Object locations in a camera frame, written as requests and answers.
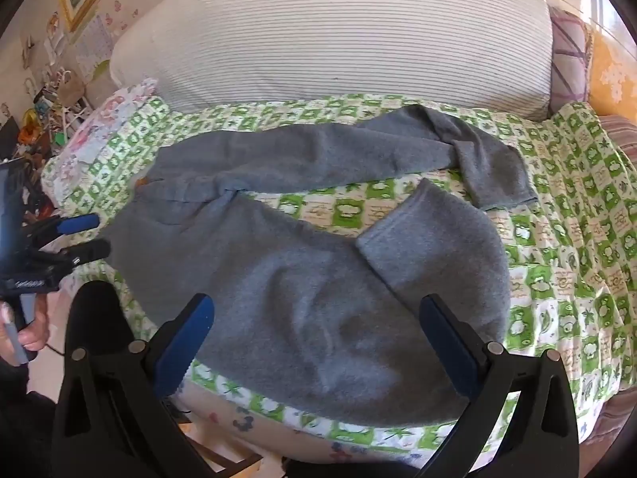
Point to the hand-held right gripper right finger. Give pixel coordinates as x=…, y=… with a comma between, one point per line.
x=445, y=338

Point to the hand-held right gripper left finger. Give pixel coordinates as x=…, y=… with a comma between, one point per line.
x=191, y=328

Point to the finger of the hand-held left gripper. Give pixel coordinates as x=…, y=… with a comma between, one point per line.
x=89, y=251
x=79, y=222

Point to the grey pants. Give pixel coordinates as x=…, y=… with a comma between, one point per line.
x=278, y=279

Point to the person's left hand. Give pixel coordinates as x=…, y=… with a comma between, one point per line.
x=31, y=331

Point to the floral folded quilt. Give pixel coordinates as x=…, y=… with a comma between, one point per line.
x=99, y=124

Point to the pile of household clutter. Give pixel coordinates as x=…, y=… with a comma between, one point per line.
x=45, y=109

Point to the green checked bed sheet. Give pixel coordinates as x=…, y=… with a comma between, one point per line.
x=567, y=239

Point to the person's dark clothing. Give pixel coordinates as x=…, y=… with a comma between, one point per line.
x=22, y=423

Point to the purple plaid pillow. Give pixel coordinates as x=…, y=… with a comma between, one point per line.
x=570, y=59

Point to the white striped quilt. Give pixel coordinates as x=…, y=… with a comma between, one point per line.
x=338, y=40

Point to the wall calendar sheet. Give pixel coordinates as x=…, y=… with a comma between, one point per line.
x=93, y=45

